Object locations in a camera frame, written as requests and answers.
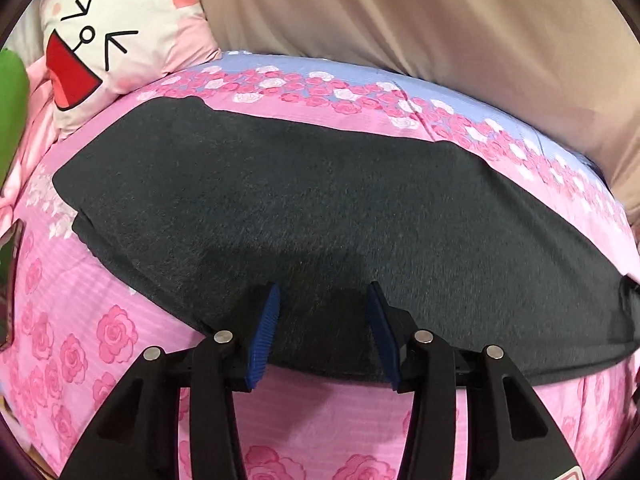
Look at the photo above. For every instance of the beige curtain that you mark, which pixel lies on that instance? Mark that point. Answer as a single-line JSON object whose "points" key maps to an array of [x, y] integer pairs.
{"points": [[450, 35]]}

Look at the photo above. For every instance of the dark grey pants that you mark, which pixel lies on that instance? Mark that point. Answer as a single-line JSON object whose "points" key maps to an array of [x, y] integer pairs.
{"points": [[320, 240]]}

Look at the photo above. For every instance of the pink floral bedsheet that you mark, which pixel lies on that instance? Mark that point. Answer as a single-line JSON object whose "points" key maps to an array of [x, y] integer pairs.
{"points": [[125, 310]]}

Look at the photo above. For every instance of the green plush object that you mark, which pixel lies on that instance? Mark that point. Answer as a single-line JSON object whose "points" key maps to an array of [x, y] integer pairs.
{"points": [[11, 110]]}

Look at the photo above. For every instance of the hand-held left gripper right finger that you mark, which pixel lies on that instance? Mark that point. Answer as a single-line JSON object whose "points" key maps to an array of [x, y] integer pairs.
{"points": [[382, 332]]}

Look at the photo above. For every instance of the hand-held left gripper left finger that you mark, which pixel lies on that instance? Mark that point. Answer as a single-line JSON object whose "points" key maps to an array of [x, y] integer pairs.
{"points": [[265, 335]]}

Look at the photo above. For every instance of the cartoon face pillow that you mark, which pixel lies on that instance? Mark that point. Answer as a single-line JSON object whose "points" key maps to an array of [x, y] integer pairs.
{"points": [[105, 35]]}

